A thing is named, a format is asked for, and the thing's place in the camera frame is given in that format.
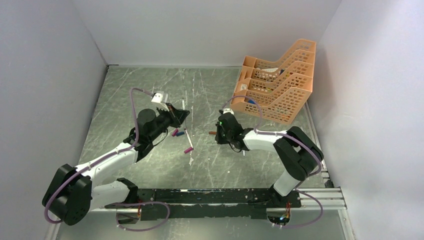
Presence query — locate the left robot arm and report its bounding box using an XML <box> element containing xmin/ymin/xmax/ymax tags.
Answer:
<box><xmin>42</xmin><ymin>103</ymin><xmax>190</xmax><ymax>226</ymax></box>

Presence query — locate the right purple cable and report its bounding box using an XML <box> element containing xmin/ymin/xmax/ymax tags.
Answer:
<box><xmin>220</xmin><ymin>95</ymin><xmax>324</xmax><ymax>230</ymax></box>

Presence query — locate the aluminium frame rail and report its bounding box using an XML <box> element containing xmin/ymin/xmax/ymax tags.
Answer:
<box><xmin>74</xmin><ymin>188</ymin><xmax>346</xmax><ymax>215</ymax></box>

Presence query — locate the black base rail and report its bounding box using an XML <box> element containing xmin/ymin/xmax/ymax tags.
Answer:
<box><xmin>104</xmin><ymin>187</ymin><xmax>302</xmax><ymax>222</ymax></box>

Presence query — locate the orange plastic file rack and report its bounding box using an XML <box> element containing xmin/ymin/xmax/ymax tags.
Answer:
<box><xmin>229</xmin><ymin>39</ymin><xmax>317</xmax><ymax>124</ymax></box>

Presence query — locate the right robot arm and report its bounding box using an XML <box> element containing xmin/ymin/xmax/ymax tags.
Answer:
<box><xmin>215</xmin><ymin>110</ymin><xmax>324</xmax><ymax>207</ymax></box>

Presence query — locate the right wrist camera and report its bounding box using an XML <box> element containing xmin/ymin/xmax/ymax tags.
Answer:
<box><xmin>223</xmin><ymin>109</ymin><xmax>234</xmax><ymax>115</ymax></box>

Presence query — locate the magenta pen cap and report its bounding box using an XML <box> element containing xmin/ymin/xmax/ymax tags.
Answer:
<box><xmin>172</xmin><ymin>128</ymin><xmax>180</xmax><ymax>137</ymax></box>
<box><xmin>184</xmin><ymin>147</ymin><xmax>193</xmax><ymax>154</ymax></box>

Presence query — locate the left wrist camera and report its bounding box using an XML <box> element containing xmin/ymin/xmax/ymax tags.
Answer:
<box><xmin>151</xmin><ymin>91</ymin><xmax>169</xmax><ymax>111</ymax></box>

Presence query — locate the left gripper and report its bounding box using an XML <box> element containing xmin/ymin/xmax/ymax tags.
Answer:
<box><xmin>149</xmin><ymin>103</ymin><xmax>190</xmax><ymax>142</ymax></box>

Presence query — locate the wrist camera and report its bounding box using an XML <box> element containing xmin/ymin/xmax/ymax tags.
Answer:
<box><xmin>223</xmin><ymin>109</ymin><xmax>234</xmax><ymax>115</ymax></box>
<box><xmin>151</xmin><ymin>91</ymin><xmax>169</xmax><ymax>111</ymax></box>

